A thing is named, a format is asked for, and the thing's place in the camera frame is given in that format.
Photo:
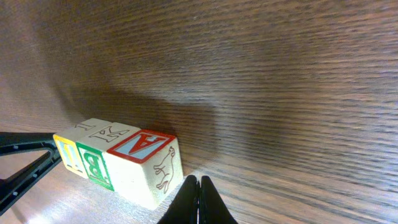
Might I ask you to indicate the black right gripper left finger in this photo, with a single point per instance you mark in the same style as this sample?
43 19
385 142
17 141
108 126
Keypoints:
184 207

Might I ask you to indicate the green B wooden block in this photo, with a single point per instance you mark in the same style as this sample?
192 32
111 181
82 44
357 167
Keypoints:
93 150

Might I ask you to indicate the yellow number eleven block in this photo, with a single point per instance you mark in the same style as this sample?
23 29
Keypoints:
66 144

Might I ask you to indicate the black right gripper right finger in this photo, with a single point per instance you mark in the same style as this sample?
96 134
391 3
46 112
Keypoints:
212 209

